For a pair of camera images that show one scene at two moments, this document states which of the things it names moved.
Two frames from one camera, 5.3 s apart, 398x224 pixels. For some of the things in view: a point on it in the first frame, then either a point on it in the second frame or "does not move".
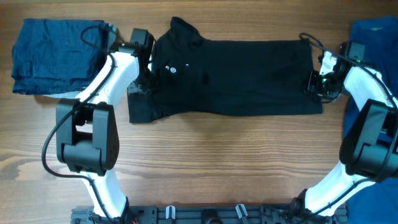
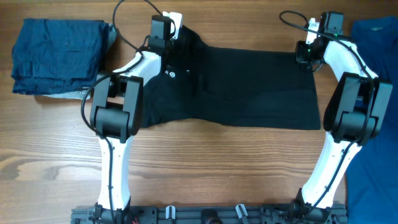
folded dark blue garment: (51, 56) does not move
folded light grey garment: (111, 37) does not move
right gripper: (311, 88) → (300, 57)
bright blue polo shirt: (379, 205) does not move
